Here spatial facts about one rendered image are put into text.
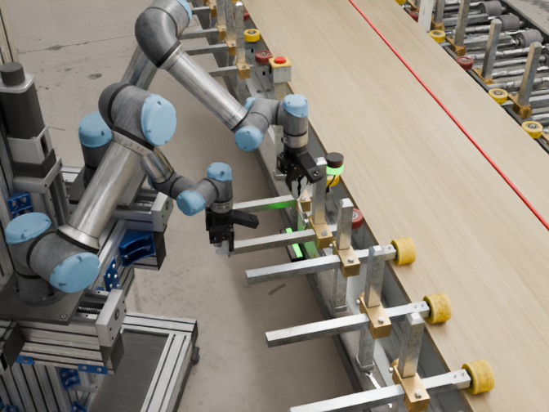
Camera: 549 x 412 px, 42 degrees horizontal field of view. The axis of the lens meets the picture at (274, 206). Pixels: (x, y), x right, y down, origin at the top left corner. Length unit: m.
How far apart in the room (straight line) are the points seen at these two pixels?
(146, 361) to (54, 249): 1.18
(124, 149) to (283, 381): 1.56
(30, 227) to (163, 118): 0.43
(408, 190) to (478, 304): 0.57
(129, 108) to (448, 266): 1.09
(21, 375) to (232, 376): 0.90
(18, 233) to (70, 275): 0.18
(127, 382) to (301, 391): 0.71
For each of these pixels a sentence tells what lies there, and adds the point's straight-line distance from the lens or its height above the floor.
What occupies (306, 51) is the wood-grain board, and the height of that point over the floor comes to 0.90.
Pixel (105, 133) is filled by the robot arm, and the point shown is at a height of 1.25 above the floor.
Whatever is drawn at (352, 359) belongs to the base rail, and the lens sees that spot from 2.24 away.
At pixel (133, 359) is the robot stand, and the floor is 0.21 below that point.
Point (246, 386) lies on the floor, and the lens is 3.06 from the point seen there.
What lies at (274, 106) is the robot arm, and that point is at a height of 1.34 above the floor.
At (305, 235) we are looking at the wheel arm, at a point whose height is 0.86.
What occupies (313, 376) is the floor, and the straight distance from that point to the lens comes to 3.09.
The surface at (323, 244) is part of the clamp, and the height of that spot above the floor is 0.84.
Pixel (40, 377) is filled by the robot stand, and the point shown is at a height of 0.46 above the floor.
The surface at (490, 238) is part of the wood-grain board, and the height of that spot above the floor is 0.90.
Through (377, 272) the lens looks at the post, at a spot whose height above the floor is 1.10.
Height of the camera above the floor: 2.41
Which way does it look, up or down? 38 degrees down
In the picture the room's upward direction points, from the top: straight up
